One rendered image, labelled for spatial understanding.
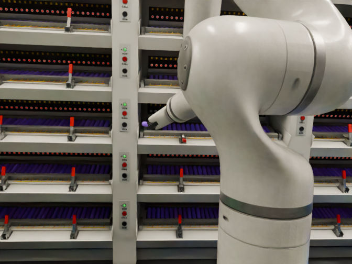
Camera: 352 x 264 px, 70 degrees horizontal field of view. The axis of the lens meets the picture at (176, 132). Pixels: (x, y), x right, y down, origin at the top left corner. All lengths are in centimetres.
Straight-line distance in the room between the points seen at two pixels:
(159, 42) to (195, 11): 37
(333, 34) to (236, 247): 28
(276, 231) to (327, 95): 17
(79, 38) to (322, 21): 84
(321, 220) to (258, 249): 106
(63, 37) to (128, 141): 44
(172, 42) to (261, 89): 74
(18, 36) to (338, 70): 101
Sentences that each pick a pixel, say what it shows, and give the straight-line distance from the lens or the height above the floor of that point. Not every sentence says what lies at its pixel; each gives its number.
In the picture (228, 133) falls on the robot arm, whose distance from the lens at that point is 30.
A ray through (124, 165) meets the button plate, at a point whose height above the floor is 43.
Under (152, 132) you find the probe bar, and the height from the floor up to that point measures 55.
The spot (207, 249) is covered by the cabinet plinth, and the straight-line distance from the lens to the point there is 123.
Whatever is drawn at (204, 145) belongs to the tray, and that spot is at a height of 51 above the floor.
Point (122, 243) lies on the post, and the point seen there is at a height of 10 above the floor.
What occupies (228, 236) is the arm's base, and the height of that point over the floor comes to 52.
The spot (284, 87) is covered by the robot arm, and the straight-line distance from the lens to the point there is 31.
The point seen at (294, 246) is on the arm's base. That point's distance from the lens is 36.
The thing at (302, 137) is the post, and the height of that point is 55.
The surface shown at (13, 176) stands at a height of 36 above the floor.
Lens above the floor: 70
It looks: 8 degrees down
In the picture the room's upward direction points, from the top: 2 degrees clockwise
